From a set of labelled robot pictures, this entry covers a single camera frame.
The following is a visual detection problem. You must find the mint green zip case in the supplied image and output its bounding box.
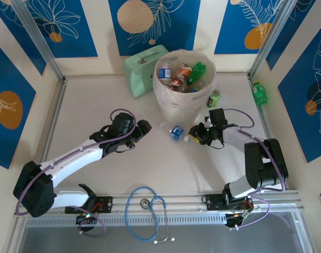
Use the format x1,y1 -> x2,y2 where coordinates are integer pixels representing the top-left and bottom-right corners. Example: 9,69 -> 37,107
124,44 -> 171,98

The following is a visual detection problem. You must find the green plastic soda bottle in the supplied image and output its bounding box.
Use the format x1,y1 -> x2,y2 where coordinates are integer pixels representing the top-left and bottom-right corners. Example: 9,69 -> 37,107
186,61 -> 208,85
252,81 -> 268,106

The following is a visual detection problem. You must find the brown orange drink bottle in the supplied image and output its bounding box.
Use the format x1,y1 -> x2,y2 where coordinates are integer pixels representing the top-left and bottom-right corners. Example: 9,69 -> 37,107
171,63 -> 193,88

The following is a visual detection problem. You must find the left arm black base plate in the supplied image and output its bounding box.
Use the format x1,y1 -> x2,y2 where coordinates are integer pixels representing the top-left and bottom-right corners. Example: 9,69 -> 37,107
64,195 -> 114,215

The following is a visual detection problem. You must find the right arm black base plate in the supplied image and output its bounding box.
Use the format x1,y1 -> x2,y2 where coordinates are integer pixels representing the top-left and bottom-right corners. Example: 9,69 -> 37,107
202,193 -> 255,212

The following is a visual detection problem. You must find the grey metal panel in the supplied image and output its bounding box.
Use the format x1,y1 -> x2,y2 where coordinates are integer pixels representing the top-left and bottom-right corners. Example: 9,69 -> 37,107
7,223 -> 315,253

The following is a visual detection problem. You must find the small green label canister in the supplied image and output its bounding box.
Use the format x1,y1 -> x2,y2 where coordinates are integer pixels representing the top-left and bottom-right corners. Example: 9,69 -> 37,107
208,89 -> 221,108

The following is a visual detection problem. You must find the blue stethoscope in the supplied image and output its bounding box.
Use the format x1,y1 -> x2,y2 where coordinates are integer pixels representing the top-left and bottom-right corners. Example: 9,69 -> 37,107
124,186 -> 176,244

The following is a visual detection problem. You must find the aluminium frame post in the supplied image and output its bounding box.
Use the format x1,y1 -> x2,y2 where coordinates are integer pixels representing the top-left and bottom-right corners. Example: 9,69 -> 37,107
10,0 -> 65,82
248,0 -> 295,80

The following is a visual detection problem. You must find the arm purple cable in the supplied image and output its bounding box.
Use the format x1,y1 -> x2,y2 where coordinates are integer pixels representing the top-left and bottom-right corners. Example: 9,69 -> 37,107
14,108 -> 137,237
223,108 -> 290,231

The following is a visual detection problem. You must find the aluminium table rear rail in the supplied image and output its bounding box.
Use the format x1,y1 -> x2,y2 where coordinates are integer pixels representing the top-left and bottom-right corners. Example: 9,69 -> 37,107
62,74 -> 252,80

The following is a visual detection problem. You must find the crushed clear bottle blue label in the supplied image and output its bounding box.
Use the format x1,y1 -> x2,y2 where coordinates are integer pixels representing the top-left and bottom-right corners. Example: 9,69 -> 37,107
157,59 -> 174,85

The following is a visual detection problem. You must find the white plastic bin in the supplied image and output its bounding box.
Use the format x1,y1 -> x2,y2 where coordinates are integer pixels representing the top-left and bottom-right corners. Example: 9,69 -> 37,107
152,49 -> 217,122

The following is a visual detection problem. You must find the translucent plastic bin liner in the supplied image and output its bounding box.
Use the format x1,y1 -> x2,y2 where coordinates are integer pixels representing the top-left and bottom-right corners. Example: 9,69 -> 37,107
152,49 -> 217,109

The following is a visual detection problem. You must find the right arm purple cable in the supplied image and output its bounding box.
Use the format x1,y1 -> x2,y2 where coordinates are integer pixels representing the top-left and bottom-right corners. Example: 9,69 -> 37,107
223,108 -> 290,231

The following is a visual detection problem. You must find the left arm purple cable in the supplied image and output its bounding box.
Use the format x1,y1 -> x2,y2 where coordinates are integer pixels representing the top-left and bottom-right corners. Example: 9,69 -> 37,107
14,108 -> 137,237

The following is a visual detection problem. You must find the aluminium table side rail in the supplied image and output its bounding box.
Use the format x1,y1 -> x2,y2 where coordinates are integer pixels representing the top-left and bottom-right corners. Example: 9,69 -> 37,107
248,74 -> 287,191
36,78 -> 69,166

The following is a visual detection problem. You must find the grey slotted cable duct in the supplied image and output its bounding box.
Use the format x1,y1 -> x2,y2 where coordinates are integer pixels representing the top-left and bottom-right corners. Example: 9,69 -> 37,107
24,212 -> 305,227

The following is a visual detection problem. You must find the aluminium extrusion rail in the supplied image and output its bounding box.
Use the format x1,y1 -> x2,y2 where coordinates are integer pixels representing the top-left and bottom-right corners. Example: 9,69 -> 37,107
14,190 -> 305,215

